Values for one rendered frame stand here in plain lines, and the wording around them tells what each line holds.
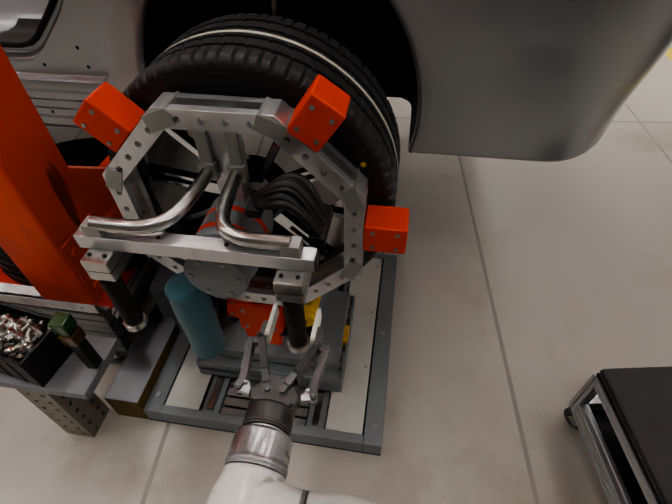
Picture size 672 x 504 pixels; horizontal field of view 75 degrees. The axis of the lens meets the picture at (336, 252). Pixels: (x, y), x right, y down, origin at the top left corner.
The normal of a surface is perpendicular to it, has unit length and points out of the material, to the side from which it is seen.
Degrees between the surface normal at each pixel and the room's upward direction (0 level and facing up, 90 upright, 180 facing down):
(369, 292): 0
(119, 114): 45
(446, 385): 0
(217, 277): 90
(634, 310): 0
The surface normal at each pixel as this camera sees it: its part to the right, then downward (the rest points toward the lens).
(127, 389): -0.02, -0.69
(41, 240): -0.15, 0.72
